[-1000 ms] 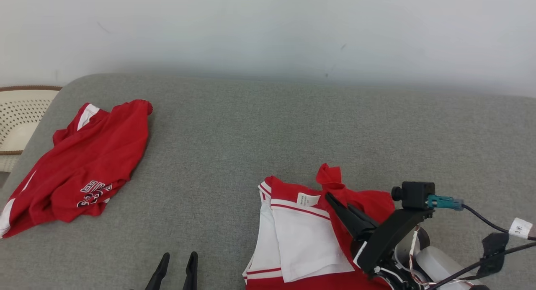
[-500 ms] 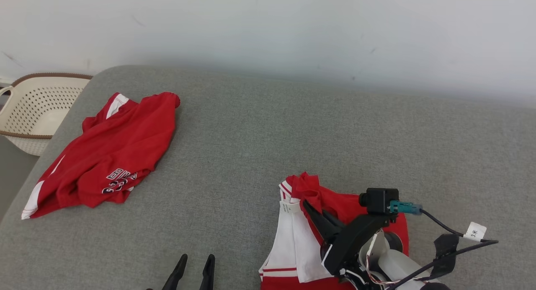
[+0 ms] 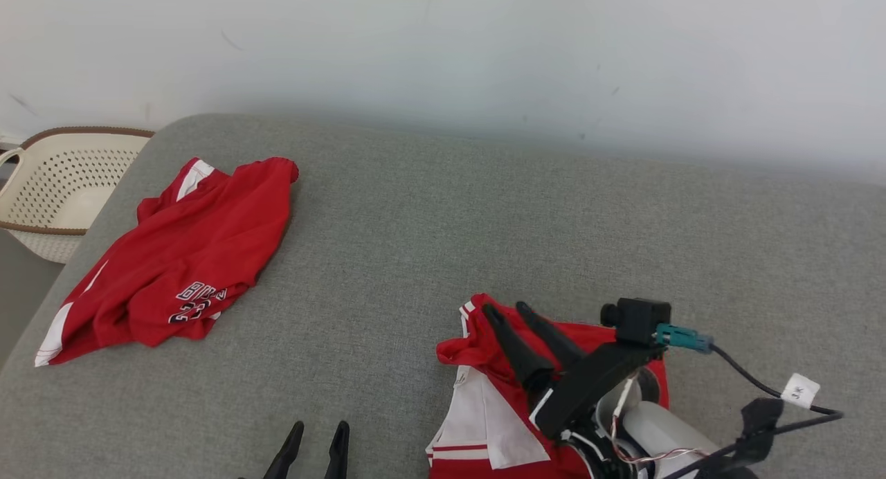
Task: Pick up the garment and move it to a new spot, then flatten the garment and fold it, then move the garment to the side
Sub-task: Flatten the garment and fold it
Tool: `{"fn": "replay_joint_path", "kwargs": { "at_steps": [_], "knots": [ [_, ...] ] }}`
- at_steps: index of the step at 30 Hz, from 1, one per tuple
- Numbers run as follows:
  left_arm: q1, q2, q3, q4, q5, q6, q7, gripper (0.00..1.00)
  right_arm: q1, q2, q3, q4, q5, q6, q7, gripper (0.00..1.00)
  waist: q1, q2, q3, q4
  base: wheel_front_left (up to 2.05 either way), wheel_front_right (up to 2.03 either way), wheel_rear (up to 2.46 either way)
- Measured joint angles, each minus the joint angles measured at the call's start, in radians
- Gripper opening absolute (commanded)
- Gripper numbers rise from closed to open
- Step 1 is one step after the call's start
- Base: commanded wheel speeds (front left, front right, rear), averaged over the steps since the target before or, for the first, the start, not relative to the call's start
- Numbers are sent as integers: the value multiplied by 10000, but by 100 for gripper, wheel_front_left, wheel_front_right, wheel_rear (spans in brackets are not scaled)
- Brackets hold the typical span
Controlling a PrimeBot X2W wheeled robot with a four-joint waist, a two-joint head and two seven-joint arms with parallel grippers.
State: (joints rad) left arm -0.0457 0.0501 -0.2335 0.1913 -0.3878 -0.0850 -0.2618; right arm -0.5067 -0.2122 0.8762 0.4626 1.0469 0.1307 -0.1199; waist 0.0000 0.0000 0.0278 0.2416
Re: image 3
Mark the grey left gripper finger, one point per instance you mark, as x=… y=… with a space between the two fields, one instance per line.
x=338 y=458
x=287 y=455

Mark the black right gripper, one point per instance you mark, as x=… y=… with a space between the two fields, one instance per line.
x=592 y=385

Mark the red jersey top white trim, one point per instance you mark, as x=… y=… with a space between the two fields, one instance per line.
x=484 y=396

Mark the red shorts with 23 print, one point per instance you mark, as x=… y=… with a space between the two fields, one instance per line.
x=187 y=257

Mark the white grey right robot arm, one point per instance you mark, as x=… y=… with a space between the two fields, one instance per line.
x=664 y=430

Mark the cream perforated laundry basket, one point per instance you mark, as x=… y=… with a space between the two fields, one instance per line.
x=62 y=188

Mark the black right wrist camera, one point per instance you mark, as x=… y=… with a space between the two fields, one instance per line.
x=640 y=320

